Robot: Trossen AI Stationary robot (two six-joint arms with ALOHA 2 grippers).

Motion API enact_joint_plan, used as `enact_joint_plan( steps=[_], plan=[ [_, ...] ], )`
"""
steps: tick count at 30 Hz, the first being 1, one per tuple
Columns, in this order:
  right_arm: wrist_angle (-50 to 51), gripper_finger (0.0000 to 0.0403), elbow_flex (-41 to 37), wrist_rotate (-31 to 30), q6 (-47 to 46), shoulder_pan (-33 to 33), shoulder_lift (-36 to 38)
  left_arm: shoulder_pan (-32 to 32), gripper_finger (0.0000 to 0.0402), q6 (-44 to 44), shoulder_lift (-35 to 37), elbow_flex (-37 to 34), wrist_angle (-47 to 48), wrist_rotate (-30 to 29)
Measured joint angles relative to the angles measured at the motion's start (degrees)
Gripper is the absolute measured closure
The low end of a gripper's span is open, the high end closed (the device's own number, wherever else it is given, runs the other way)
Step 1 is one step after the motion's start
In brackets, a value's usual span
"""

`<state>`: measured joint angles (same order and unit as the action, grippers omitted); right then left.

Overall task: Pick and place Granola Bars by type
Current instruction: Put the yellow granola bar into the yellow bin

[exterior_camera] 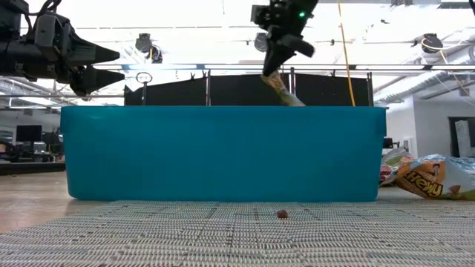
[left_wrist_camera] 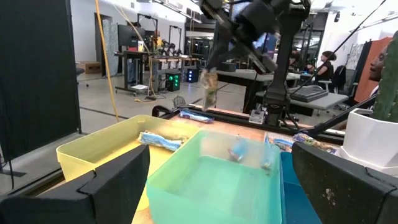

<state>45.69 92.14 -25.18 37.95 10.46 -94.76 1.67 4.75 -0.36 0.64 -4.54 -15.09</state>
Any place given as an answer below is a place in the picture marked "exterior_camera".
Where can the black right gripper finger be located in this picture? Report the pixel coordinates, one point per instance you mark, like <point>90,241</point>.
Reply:
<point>302,46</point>
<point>278,53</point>

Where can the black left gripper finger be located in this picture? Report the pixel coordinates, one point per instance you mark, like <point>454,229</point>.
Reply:
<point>98,79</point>
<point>92,53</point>

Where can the silver brown granola bar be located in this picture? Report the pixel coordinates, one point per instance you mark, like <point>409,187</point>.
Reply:
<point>282,91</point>

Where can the light blue granola bar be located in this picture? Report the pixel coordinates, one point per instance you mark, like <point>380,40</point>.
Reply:
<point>426,181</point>

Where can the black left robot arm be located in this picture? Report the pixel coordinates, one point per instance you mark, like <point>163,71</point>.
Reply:
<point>11,55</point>

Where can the black partition panel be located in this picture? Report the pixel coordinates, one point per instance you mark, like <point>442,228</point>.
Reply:
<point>241,91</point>

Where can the long horizontal ceiling beam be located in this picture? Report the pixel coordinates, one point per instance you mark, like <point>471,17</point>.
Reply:
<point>185,67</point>

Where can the black computer monitor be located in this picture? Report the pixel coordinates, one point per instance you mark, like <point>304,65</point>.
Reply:
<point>29,133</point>

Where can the blue plastic bin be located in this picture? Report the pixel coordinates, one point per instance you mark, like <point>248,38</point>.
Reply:
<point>222,155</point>

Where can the small brown crumb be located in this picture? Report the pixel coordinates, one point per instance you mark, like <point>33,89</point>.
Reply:
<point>282,214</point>

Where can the grey mesh mat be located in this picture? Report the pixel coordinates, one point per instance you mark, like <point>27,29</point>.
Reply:
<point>237,241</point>

